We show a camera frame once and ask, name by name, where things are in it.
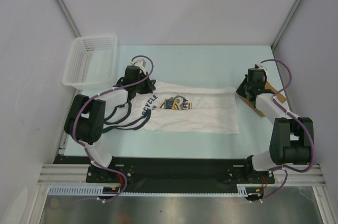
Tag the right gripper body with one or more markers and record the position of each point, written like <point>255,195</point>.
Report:
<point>243,87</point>

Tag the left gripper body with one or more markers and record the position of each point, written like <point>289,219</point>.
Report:
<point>143,86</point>

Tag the tan tank top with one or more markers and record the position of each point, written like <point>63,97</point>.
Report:
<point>271,90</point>

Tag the white tank top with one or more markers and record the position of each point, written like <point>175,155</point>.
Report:
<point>177,108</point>

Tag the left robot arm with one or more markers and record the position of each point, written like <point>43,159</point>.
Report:
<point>86,117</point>

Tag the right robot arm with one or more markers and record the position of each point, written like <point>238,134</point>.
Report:
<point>291,144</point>

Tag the white plastic basket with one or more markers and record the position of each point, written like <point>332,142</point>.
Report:
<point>91,62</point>

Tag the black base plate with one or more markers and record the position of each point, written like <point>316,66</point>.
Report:
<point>176,175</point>

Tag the white cable duct right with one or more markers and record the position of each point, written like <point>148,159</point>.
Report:
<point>252,190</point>

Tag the white cable duct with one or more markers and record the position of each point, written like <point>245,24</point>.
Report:
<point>83,190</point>
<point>252,190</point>

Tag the right aluminium corner post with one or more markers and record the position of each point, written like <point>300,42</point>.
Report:
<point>286,23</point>

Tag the white cable duct left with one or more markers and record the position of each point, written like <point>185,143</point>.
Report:
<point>83,190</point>

